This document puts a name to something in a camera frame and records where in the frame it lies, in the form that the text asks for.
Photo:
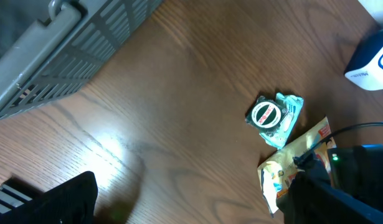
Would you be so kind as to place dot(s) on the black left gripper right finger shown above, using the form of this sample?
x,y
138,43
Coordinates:
x,y
310,200

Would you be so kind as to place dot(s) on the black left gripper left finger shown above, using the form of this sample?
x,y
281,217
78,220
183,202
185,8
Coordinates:
x,y
70,202

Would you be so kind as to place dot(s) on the yellow snack bag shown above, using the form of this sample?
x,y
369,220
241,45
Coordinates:
x,y
278,171

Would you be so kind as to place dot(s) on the teal wet wipes pack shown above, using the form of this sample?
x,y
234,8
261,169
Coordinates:
x,y
279,137

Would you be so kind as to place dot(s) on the dark green snack pack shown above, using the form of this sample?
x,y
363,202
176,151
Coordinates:
x,y
266,115

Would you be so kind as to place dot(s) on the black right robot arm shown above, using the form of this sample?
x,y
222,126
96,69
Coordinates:
x,y
358,171

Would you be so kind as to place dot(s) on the white barcode scanner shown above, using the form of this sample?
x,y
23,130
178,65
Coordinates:
x,y
365,68

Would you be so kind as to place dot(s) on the grey plastic mesh basket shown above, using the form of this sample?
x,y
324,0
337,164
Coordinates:
x,y
50,49

